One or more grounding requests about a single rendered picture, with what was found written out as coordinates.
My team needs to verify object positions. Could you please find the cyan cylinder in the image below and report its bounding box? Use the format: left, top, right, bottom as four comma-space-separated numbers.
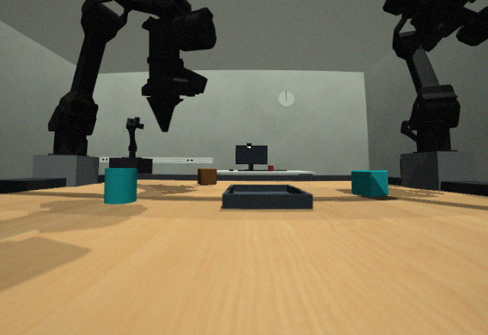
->
104, 168, 137, 205

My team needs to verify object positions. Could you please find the teal cube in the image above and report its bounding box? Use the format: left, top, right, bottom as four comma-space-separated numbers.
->
352, 170, 389, 197

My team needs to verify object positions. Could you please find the brown cube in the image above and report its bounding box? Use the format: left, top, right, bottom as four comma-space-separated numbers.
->
197, 169, 217, 185

